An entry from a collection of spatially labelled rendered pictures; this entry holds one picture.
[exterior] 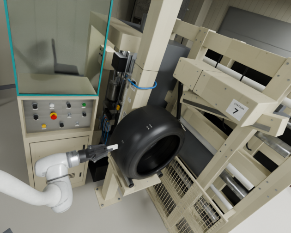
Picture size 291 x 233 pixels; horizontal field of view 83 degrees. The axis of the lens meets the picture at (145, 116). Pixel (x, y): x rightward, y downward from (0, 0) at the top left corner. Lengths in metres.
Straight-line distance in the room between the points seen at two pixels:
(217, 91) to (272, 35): 7.40
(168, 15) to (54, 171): 1.06
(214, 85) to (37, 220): 2.02
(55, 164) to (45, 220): 1.25
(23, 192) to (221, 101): 1.02
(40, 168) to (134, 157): 0.49
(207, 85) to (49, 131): 1.31
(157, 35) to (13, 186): 1.01
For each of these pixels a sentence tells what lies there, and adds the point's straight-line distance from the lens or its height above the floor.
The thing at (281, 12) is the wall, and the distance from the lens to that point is 8.50.
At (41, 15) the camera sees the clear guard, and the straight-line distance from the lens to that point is 1.23.
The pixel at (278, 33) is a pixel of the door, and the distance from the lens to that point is 8.38.
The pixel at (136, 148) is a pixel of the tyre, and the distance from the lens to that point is 1.00.
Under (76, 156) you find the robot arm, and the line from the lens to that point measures 1.00.
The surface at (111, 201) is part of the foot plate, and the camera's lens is 2.26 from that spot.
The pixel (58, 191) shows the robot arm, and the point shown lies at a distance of 0.95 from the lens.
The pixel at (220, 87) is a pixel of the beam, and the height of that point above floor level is 1.75.
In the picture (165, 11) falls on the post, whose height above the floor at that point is 2.01.
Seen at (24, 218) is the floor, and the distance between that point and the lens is 2.23.
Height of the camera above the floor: 1.99
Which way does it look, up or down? 32 degrees down
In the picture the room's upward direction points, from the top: 20 degrees clockwise
